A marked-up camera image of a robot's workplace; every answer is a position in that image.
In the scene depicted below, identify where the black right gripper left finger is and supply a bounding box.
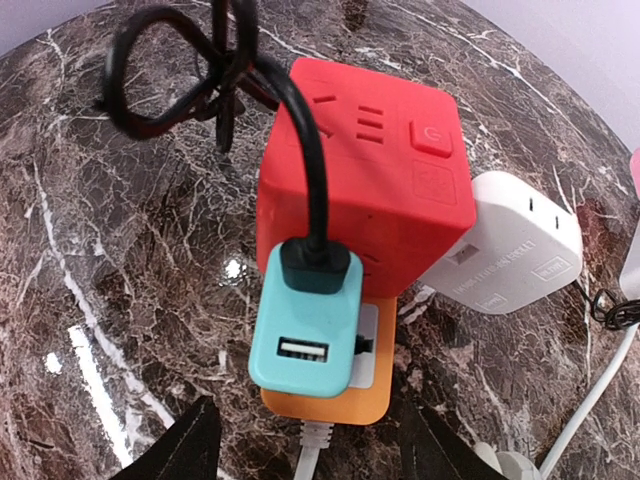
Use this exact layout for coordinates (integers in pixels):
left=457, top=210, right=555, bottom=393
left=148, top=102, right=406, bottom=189
left=112, top=396, right=221, bottom=480

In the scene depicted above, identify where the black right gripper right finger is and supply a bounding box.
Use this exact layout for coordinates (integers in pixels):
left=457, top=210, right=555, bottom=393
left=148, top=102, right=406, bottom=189
left=398, top=400, right=504, bottom=480

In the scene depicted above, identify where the orange power strip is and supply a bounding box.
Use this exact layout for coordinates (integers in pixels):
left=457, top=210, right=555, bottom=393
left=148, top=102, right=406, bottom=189
left=261, top=297, right=397, bottom=426

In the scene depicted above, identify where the teal usb charger plug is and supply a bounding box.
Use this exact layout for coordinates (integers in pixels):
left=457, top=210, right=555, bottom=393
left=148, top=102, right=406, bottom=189
left=248, top=244, right=363, bottom=398

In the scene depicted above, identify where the white adapter plug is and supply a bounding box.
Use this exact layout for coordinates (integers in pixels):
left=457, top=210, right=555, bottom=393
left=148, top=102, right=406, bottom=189
left=419, top=171, right=583, bottom=315

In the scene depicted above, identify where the red cube socket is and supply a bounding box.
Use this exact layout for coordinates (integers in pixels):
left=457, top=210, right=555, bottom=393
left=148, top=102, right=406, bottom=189
left=256, top=56, right=477, bottom=301

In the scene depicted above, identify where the black charger cable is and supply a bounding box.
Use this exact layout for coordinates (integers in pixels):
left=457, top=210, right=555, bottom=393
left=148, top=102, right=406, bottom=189
left=94, top=0, right=351, bottom=296

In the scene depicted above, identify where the pink plug adapter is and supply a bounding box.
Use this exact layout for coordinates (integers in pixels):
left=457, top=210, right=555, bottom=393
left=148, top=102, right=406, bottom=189
left=629, top=148, right=640, bottom=198

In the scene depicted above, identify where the white coiled cable at back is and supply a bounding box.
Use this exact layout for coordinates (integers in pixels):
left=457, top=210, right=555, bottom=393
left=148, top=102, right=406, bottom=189
left=474, top=319, right=640, bottom=480

